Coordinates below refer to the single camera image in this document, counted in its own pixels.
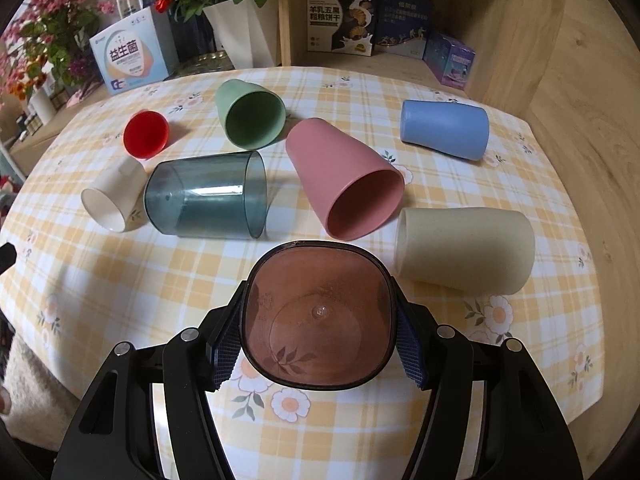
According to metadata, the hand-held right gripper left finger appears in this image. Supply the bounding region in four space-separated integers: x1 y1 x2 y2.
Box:
51 280 249 480

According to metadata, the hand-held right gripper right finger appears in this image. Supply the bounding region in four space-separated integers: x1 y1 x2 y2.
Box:
387 277 584 480

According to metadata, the brown transparent cup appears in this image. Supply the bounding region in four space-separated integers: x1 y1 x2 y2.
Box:
239 241 399 391

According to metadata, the beige cup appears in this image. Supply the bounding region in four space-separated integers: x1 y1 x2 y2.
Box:
394 207 535 296

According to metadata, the dark teal transparent cup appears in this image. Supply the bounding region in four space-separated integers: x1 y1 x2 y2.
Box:
144 150 268 240

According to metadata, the pink cup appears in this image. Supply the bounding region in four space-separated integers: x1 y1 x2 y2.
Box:
285 118 405 242

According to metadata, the white cup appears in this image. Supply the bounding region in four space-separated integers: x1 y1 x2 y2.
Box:
80 157 150 233

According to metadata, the blue cup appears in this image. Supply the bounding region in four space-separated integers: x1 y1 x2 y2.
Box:
399 99 490 162

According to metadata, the red cup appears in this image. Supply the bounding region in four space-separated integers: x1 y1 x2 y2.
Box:
123 109 170 160

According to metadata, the green cup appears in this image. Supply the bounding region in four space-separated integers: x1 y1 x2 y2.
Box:
216 79 287 151

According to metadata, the yellow plaid floral tablecloth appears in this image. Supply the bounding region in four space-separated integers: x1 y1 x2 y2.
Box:
0 62 601 480

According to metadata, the purple box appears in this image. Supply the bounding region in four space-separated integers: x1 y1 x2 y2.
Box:
423 31 476 91

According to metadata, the white and blue box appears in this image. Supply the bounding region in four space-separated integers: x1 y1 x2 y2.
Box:
89 6 180 96

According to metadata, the white flower pot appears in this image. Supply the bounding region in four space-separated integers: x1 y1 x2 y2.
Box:
202 0 282 70

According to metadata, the dark blue box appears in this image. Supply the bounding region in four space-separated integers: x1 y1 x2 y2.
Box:
372 0 434 61

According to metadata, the black and white snack box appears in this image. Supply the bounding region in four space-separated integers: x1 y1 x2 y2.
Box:
306 0 379 57

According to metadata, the pink flower bush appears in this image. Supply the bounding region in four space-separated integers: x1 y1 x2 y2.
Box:
0 0 117 103

